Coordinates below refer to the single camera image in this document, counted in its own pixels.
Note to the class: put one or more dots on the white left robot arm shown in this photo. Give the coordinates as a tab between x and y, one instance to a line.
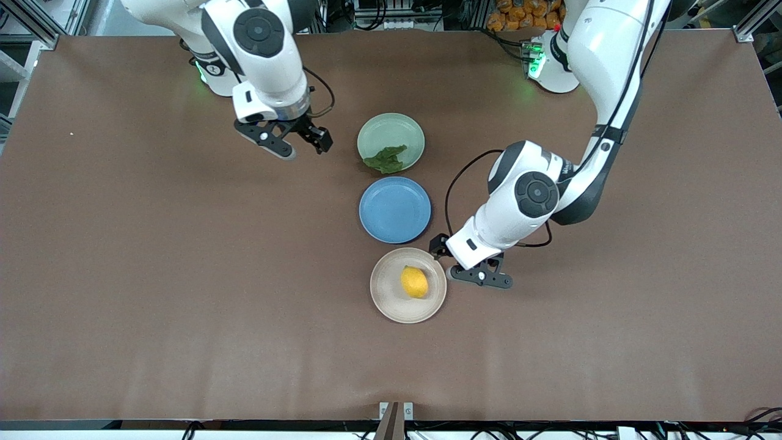
611	61

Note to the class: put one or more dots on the yellow lemon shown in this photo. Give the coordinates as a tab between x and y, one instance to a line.
414	282

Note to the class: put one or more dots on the aluminium frame profile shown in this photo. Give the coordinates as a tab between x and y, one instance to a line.
30	24
750	24

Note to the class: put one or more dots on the pale green plate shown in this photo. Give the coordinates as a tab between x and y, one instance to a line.
391	131

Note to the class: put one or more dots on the beige plate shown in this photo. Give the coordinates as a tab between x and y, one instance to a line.
391	299

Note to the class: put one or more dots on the green lettuce leaf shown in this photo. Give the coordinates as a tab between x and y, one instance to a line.
386	160

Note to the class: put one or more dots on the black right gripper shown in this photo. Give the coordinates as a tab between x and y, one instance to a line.
303	128

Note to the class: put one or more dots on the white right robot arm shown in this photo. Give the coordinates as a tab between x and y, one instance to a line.
256	67

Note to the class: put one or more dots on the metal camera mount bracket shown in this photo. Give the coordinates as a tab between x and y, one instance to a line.
396	421

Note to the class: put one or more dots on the orange snack bags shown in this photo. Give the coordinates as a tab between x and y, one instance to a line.
519	15

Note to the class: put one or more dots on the blue plate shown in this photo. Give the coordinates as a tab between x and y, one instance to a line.
394	209

